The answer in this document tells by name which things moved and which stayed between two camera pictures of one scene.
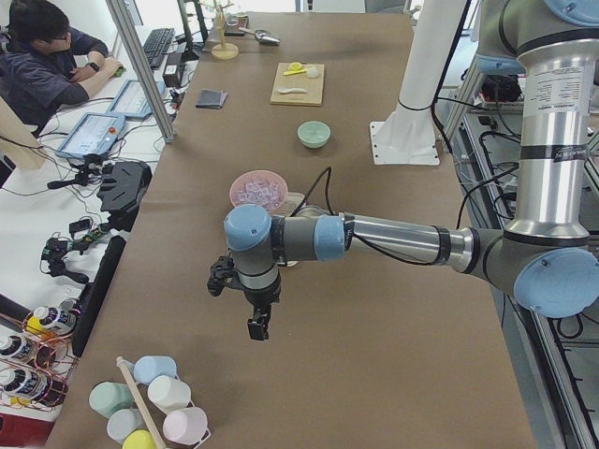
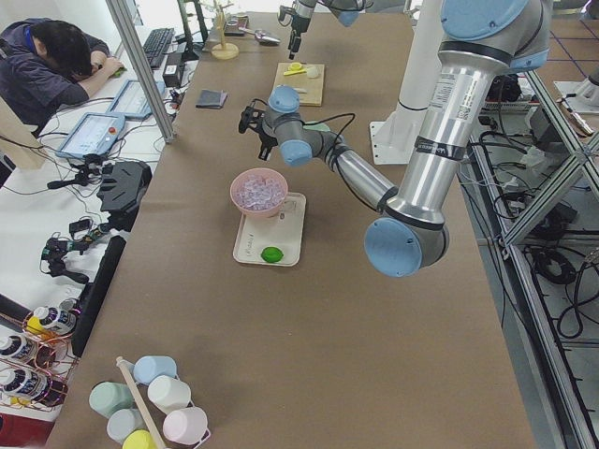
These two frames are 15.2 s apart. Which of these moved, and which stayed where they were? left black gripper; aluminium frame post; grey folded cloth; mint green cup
Moved: left black gripper
Stayed: grey folded cloth; aluminium frame post; mint green cup
